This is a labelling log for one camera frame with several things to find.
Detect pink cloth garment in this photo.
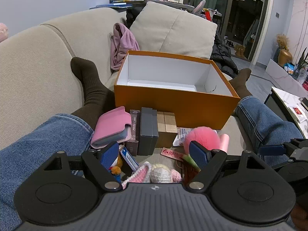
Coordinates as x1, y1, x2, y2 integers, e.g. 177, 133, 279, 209
110, 23, 140, 71

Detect small plush doll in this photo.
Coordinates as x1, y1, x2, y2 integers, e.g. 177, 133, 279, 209
108, 147, 126, 184

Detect brown kraft box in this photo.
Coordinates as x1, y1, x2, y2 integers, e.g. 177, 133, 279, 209
156, 111, 178, 148

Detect red white packet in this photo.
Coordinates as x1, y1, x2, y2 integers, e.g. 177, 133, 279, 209
289, 105, 308, 124

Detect beige sofa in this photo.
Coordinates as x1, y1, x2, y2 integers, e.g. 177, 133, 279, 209
0, 7, 255, 188

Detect beige cushion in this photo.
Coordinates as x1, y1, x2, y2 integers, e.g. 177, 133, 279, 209
129, 1, 218, 59

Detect white label packet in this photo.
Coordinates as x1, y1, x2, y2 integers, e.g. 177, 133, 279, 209
173, 127, 193, 147

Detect red cutout bookmark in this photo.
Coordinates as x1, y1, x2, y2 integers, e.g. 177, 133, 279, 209
160, 147, 187, 161

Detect blue folder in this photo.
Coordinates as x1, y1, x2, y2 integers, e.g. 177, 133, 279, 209
90, 3, 133, 9

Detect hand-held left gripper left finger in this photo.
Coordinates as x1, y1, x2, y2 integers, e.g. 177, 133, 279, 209
44, 141, 122, 191

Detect green potted plant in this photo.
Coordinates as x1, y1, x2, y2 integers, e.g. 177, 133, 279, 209
292, 48, 308, 80

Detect blue white tag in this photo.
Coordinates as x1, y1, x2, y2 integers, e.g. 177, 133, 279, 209
120, 146, 140, 174

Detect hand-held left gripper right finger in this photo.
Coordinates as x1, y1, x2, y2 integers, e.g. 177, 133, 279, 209
183, 141, 265, 192

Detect crochet bunny toy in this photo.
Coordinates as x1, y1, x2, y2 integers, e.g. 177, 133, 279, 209
121, 162, 182, 190

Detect white low cabinet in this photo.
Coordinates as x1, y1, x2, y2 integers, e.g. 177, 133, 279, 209
266, 58, 308, 92

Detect dark brown card box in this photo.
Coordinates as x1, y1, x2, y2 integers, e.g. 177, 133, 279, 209
125, 109, 141, 157

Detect black down jacket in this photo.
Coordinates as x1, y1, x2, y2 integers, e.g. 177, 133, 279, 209
210, 32, 239, 79

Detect gold vase with dried flowers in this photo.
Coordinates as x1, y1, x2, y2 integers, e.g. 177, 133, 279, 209
275, 33, 293, 67

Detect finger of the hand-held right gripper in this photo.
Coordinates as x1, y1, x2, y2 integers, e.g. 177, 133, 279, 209
259, 138, 304, 156

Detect grey box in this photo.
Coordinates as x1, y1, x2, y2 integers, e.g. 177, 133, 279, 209
137, 107, 159, 156

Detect brown boots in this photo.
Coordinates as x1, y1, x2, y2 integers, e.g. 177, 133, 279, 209
234, 44, 246, 59

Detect pink fluffy pompom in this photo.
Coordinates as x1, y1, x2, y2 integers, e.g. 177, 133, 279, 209
183, 126, 220, 153

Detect pink card holder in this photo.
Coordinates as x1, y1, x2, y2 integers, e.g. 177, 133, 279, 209
90, 106, 132, 149

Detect person's leg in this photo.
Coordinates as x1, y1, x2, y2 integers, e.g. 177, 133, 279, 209
228, 68, 304, 154
0, 56, 116, 229

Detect person's right leg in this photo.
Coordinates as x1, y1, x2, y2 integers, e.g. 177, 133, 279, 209
228, 68, 304, 154

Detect pink fluffy ball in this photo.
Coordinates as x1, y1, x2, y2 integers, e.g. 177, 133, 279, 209
0, 23, 9, 42

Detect orange cardboard box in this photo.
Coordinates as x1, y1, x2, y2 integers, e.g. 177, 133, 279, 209
114, 50, 241, 130

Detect person's left leg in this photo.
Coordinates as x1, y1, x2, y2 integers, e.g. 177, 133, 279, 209
0, 56, 116, 229

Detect white marble coffee table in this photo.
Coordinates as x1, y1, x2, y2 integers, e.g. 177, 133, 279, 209
263, 86, 308, 139

